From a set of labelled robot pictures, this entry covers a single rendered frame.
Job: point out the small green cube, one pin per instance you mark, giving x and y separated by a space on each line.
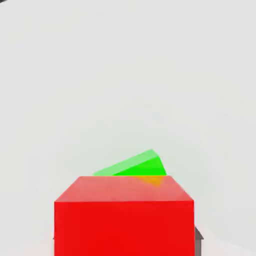
144 167

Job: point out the small red cube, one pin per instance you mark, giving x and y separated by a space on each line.
124 226

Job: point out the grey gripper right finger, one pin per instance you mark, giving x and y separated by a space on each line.
197 242

